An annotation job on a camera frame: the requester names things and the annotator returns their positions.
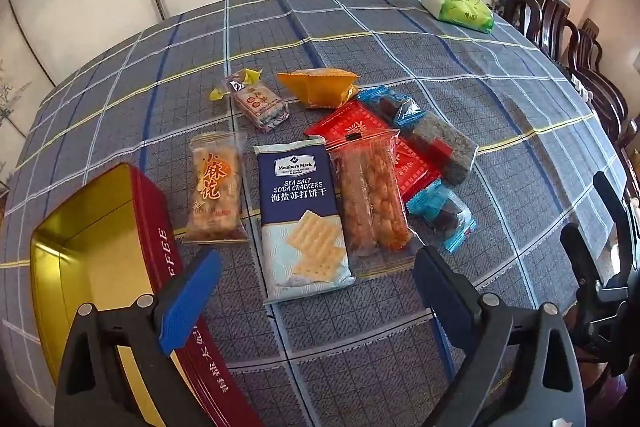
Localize red snack packet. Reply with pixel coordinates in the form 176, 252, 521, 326
305, 101, 443, 202

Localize dark wooden chair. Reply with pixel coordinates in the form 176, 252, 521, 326
615, 117, 640, 202
502, 0, 572, 58
565, 19, 628, 142

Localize clear packet orange snack bars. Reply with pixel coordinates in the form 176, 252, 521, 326
325, 129, 416, 258

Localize navy cracker packet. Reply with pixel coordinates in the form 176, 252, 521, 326
252, 136, 357, 305

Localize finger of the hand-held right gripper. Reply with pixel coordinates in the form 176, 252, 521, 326
593, 172, 640, 288
560, 223, 608, 308

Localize yellow twist candy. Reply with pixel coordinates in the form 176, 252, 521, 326
209, 68, 264, 102

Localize red tin box gold interior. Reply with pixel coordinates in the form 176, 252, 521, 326
29, 162, 263, 427

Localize small sesame cake packet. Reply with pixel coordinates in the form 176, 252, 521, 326
225, 74, 291, 134

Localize fried dough twist packet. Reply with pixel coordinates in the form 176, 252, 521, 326
182, 132, 250, 244

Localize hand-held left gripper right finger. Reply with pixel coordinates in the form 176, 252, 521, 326
412, 246, 588, 427

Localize clear packet dark sesame bar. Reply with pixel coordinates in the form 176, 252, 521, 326
400, 107, 480, 186

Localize green snack bag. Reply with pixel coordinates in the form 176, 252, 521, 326
422, 0, 495, 32

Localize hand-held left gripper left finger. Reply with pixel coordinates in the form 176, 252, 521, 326
54, 248, 223, 427

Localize blue dark candy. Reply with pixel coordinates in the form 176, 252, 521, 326
406, 179, 477, 254
357, 87, 426, 128

